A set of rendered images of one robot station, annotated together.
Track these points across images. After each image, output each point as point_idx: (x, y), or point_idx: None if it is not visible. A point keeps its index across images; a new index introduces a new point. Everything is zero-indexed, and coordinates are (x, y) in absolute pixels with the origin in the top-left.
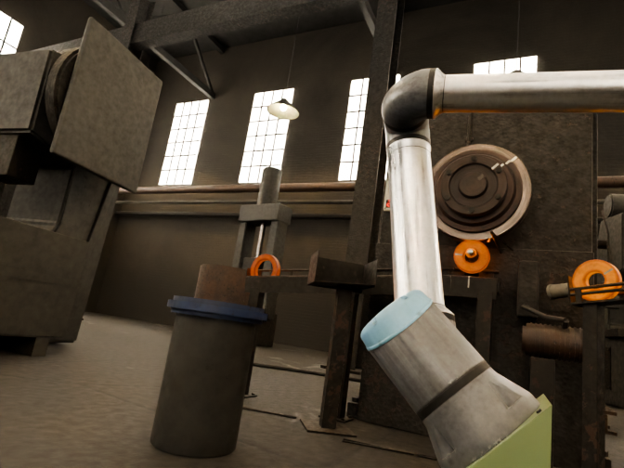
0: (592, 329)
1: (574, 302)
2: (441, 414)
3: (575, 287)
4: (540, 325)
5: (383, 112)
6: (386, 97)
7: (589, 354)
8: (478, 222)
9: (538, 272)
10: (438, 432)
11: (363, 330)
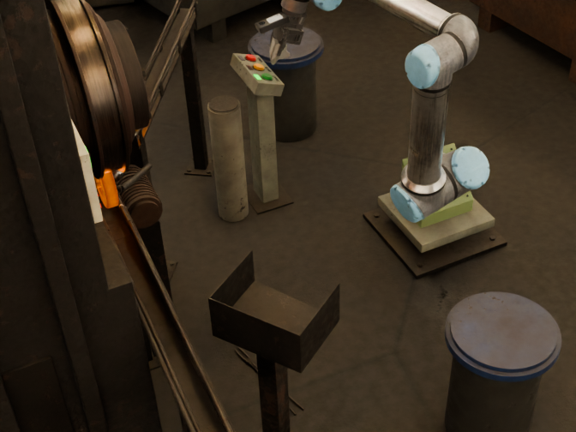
0: (146, 157)
1: (141, 145)
2: None
3: (137, 130)
4: (147, 188)
5: (471, 60)
6: (477, 48)
7: (148, 179)
8: None
9: None
10: None
11: (488, 177)
